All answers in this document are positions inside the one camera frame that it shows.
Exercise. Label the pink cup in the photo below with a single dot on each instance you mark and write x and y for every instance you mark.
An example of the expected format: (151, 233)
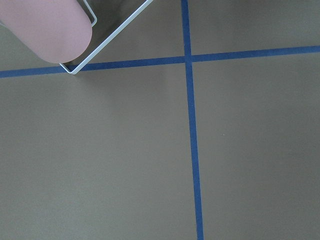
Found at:
(57, 31)

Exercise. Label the white wire cup rack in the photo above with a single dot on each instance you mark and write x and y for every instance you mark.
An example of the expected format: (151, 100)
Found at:
(108, 18)

